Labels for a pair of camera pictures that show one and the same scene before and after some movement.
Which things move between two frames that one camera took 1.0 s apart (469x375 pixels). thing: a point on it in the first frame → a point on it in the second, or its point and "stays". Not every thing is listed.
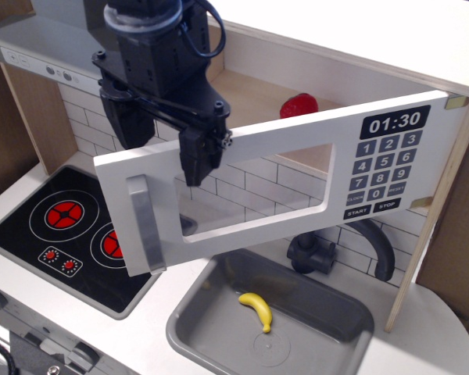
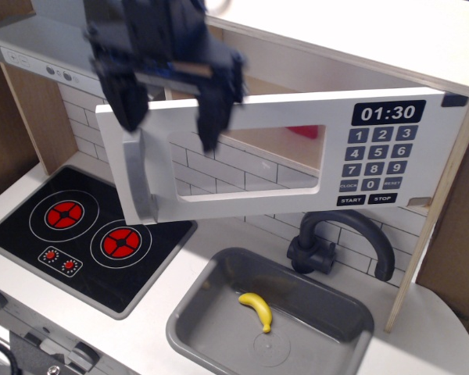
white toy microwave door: (385, 163) → (384, 150)
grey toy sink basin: (241, 313) stays
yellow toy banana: (263, 308) stays
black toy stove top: (62, 230) stays
